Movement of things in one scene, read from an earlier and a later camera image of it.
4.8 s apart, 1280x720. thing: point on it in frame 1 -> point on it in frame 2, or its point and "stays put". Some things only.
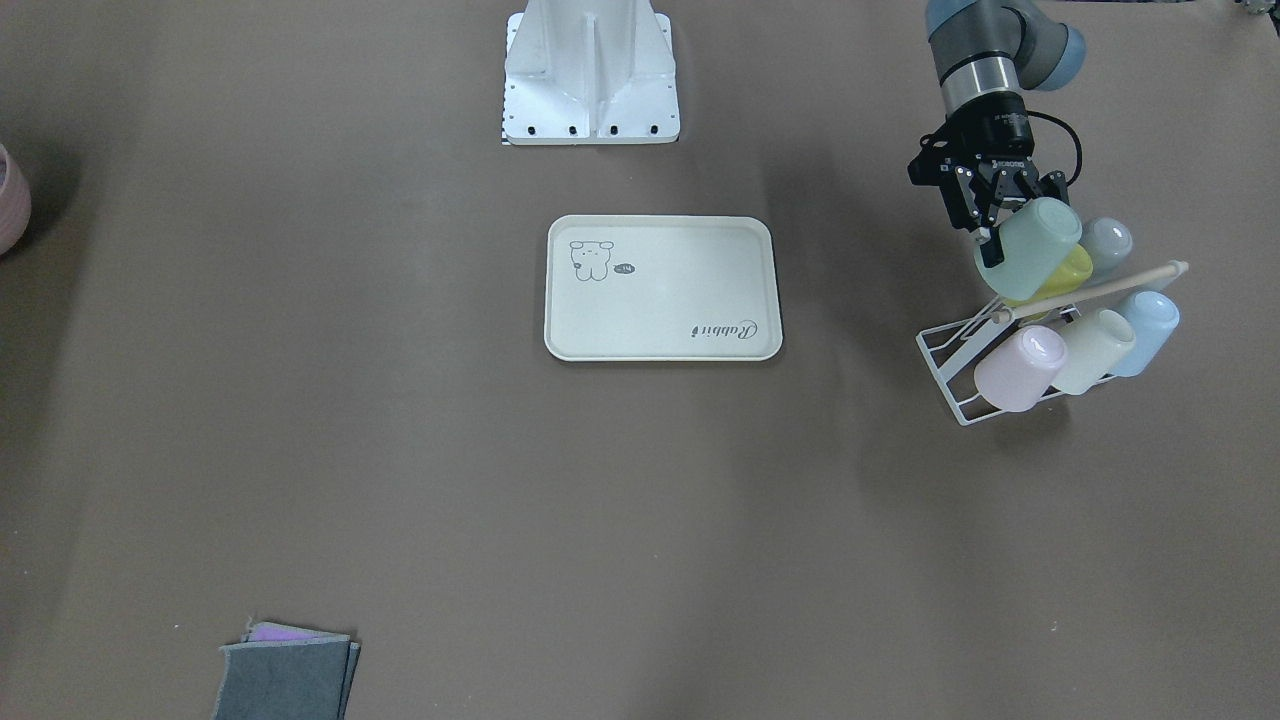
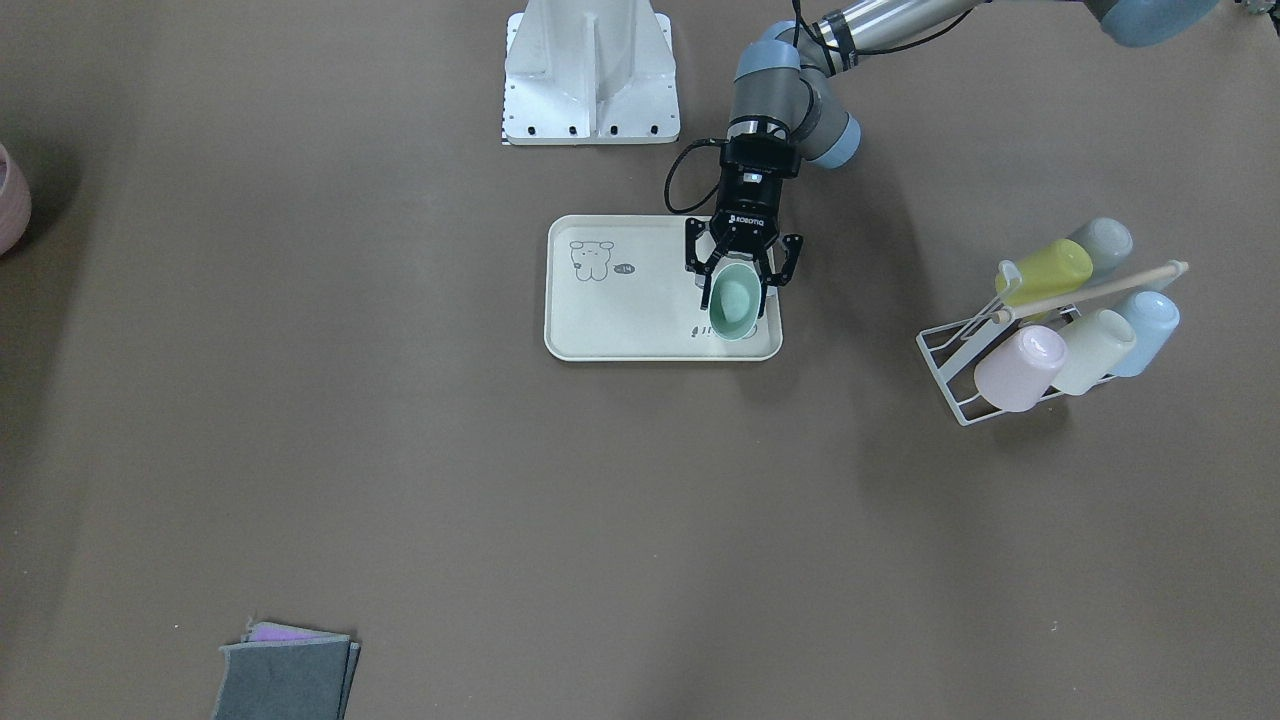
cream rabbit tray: (662, 288) stays put
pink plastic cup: (1017, 374) stays put
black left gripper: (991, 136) -> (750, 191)
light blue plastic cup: (1154, 317) stays put
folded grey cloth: (278, 672) stays put
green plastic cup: (1035, 239) -> (734, 300)
